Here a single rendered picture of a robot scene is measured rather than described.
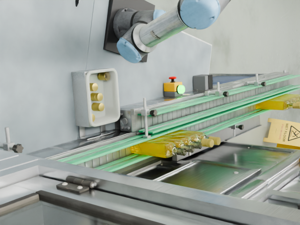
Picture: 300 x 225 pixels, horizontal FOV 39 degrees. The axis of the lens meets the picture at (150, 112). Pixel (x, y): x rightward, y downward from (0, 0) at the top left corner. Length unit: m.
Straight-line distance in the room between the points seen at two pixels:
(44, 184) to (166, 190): 0.23
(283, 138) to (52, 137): 3.76
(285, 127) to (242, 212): 4.64
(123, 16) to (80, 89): 0.38
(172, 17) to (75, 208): 0.98
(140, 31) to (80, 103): 0.37
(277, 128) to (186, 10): 3.89
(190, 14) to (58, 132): 0.70
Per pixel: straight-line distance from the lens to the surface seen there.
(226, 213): 0.56
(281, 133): 5.15
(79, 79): 1.71
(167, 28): 1.53
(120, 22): 1.87
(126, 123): 1.82
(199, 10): 1.38
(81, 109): 1.72
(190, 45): 2.40
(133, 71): 2.01
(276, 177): 1.84
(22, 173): 0.79
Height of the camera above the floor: 2.07
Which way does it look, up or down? 39 degrees down
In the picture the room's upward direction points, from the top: 94 degrees clockwise
